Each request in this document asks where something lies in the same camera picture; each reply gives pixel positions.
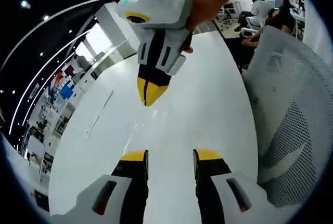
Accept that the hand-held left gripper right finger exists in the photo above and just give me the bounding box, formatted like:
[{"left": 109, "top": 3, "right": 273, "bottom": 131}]
[{"left": 193, "top": 148, "right": 268, "bottom": 224}]

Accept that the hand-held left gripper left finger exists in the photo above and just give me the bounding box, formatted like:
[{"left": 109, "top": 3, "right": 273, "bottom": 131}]
[{"left": 74, "top": 149, "right": 149, "bottom": 224}]

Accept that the clear resealable plastic bag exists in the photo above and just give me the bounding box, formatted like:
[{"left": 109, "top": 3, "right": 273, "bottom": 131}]
[{"left": 122, "top": 101, "right": 170, "bottom": 157}]

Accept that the person's right hand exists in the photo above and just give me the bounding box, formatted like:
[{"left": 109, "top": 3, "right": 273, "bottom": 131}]
[{"left": 178, "top": 5, "right": 206, "bottom": 55}]

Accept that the white swivel chair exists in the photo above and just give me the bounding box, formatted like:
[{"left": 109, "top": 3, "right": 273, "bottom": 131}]
[
  {"left": 239, "top": 16, "right": 264, "bottom": 38},
  {"left": 215, "top": 0, "right": 242, "bottom": 30}
]

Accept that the blue box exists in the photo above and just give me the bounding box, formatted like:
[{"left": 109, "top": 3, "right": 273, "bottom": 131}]
[{"left": 60, "top": 83, "right": 74, "bottom": 99}]

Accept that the white mesh office chair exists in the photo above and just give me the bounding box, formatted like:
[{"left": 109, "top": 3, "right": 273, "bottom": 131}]
[{"left": 243, "top": 25, "right": 333, "bottom": 208}]

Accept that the red blue wall banner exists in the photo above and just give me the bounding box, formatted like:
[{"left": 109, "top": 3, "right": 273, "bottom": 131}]
[{"left": 50, "top": 71, "right": 66, "bottom": 89}]

